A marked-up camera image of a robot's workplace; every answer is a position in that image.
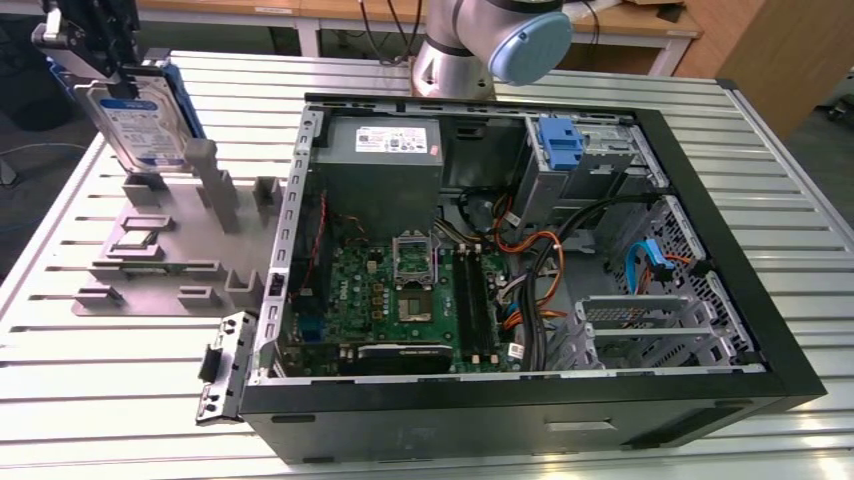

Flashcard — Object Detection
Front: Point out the blue data wire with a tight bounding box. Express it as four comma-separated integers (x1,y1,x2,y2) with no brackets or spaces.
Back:
624,238,669,296

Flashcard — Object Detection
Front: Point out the grey power supply unit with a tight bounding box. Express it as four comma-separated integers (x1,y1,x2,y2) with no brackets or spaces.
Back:
312,115,445,241

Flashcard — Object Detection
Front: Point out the CPU socket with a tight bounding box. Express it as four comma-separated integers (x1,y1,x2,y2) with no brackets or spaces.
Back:
389,232,441,291

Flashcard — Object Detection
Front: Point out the black chair base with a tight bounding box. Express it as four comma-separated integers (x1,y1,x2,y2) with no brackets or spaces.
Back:
823,94,854,121

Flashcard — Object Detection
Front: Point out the hard disk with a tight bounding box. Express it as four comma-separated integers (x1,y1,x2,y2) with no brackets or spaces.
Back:
43,47,208,176

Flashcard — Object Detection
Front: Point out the metal card retention bracket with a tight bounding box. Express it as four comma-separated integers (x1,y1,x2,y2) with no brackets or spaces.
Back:
194,309,261,426

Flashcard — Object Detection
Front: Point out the brown wooden cabinet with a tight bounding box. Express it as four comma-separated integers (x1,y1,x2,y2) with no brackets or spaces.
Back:
679,0,854,141

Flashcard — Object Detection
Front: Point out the black RAM slot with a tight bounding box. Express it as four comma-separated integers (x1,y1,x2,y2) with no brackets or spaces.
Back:
469,243,501,365
450,243,482,365

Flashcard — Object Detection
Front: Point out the metal disk bay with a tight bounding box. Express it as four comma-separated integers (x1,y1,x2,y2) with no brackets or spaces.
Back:
542,294,745,374

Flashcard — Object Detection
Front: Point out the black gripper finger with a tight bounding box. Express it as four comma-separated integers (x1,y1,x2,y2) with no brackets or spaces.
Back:
105,63,138,99

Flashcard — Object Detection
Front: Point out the orange wire bundle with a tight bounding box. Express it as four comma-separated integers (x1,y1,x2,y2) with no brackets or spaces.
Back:
492,194,568,311

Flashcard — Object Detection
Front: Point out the silver CPU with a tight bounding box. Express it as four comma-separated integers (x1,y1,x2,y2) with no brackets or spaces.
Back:
111,232,158,251

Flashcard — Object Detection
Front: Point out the black cable bundle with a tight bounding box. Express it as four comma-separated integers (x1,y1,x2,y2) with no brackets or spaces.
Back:
518,192,668,374

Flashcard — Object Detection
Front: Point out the thin black hanging cable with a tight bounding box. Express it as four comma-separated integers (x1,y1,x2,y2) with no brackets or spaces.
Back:
358,0,428,69

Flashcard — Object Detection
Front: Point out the black PC case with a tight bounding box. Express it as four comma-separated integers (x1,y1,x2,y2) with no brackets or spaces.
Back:
236,91,828,464

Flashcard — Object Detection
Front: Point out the metal optical drive cage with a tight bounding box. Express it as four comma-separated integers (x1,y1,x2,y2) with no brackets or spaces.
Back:
516,115,668,236

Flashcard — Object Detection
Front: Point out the blue drive latch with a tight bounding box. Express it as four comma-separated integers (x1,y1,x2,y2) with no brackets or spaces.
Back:
538,117,585,171

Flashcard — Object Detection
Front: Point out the dark office chair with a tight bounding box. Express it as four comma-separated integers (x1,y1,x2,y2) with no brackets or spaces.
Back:
0,14,78,131

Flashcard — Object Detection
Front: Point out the white framed wooden desk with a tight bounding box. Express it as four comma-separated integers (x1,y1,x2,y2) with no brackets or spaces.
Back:
318,0,705,76
135,0,321,56

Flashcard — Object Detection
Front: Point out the orange black power wire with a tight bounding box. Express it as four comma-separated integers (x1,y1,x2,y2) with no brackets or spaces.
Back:
649,253,709,287

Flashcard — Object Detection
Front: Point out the black graphics card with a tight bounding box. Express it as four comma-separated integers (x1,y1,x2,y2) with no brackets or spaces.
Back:
336,342,454,376

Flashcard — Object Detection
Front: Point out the green motherboard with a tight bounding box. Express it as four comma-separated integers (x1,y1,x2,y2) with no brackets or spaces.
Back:
276,234,528,376

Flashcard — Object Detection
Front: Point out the white floor cable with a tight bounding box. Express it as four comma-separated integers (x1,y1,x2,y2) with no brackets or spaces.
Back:
0,142,87,157

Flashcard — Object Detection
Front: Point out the grey parts rack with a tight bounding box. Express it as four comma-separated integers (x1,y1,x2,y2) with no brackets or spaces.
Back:
69,139,288,319

